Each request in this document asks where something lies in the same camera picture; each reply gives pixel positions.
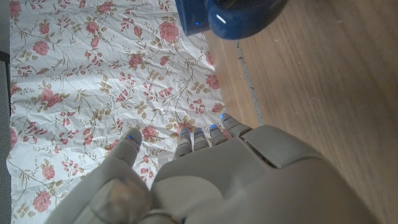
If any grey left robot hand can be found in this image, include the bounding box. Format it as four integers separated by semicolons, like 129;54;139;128
43;113;379;224

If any dark blue mug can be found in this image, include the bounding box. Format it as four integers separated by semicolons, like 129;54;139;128
174;0;290;40

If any floral backdrop cloth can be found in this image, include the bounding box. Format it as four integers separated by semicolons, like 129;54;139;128
9;0;225;224

